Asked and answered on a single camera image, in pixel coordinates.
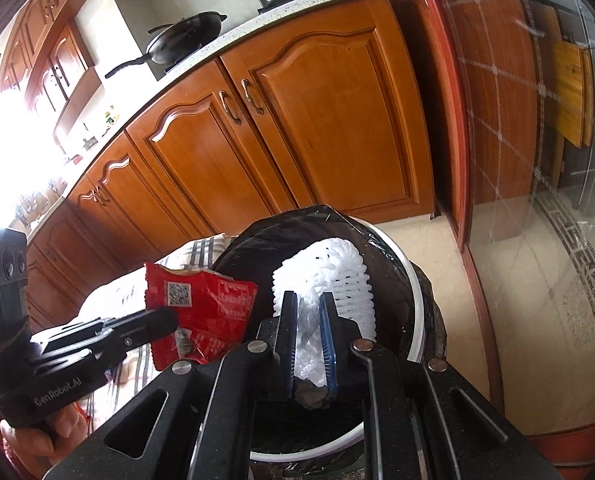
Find wooden lower kitchen cabinets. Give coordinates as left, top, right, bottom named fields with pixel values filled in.
left=26, top=0, right=434, bottom=330

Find white bin with black bag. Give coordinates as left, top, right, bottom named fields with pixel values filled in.
left=203, top=205, right=445, bottom=479

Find person's left hand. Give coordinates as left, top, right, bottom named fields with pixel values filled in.
left=0, top=403, right=88, bottom=479

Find glass sliding door red frame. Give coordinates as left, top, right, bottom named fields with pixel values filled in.
left=396, top=0, right=595, bottom=479

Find red snack wrapper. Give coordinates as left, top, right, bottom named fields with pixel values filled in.
left=145, top=262, right=258, bottom=370

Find yellow wooden folding chair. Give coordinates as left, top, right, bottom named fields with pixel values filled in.
left=547, top=40, right=595, bottom=148

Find condiment bottles on counter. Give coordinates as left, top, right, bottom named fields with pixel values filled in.
left=81, top=105, right=120, bottom=151

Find black wok with handle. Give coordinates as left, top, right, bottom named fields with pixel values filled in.
left=104, top=11, right=227, bottom=79

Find white foam fruit net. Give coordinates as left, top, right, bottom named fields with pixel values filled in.
left=272, top=237, right=377, bottom=396

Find gas stove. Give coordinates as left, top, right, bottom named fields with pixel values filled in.
left=164, top=0, right=296, bottom=73

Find wooden upper kitchen cabinets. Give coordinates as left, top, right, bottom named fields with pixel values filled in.
left=0, top=0, right=101, bottom=129

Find wooden kitchen cabinets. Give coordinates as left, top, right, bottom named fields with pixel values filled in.
left=0, top=0, right=101, bottom=129
left=26, top=0, right=434, bottom=330

